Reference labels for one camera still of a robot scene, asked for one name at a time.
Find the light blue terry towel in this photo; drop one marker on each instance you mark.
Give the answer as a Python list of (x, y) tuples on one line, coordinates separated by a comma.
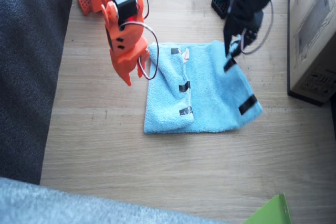
[(210, 98)]

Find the brown cardboard box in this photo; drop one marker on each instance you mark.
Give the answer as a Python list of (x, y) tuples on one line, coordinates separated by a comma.
[(315, 37)]

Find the dark grey felt panel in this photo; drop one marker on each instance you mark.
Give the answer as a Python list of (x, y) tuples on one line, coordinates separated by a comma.
[(29, 64)]

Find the light grey felt panel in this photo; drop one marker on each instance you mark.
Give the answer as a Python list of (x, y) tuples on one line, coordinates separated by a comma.
[(65, 205)]

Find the lime green angle bracket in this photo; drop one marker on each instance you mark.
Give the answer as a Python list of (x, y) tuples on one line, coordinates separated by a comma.
[(273, 212)]

